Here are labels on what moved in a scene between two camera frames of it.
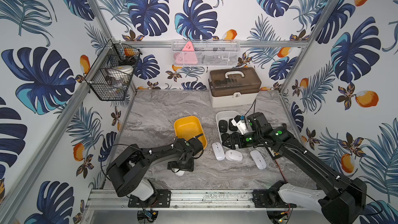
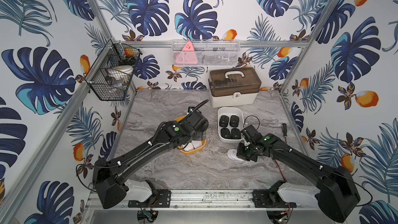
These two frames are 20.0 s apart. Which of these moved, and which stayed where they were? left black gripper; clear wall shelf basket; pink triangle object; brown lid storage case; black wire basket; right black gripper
Moved: right black gripper; left black gripper
Stayed: clear wall shelf basket; black wire basket; pink triangle object; brown lid storage case
